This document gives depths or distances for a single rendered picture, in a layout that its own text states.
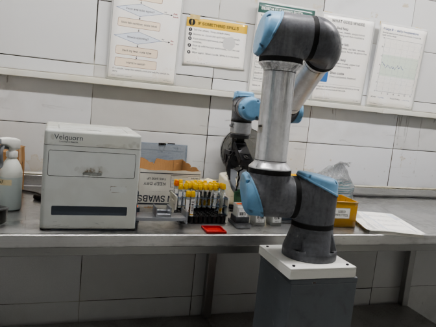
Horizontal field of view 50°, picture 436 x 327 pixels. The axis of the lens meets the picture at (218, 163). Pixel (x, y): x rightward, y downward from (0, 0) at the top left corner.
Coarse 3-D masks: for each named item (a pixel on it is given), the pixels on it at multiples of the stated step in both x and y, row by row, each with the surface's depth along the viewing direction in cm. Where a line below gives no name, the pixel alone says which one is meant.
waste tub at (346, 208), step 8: (344, 200) 187; (352, 200) 181; (336, 208) 176; (344, 208) 176; (352, 208) 177; (336, 216) 176; (344, 216) 177; (352, 216) 178; (336, 224) 177; (344, 224) 178; (352, 224) 178
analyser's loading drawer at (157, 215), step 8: (152, 208) 155; (168, 208) 154; (184, 208) 157; (136, 216) 149; (144, 216) 150; (152, 216) 151; (160, 216) 151; (168, 216) 152; (176, 216) 154; (184, 216) 155
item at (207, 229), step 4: (204, 228) 155; (208, 228) 157; (212, 228) 158; (216, 228) 158; (220, 228) 159; (208, 232) 152; (212, 232) 152; (216, 232) 153; (220, 232) 153; (224, 232) 154
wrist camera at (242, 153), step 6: (234, 144) 167; (240, 144) 168; (246, 144) 169; (234, 150) 167; (240, 150) 165; (246, 150) 166; (240, 156) 162; (246, 156) 162; (240, 162) 161; (246, 162) 161
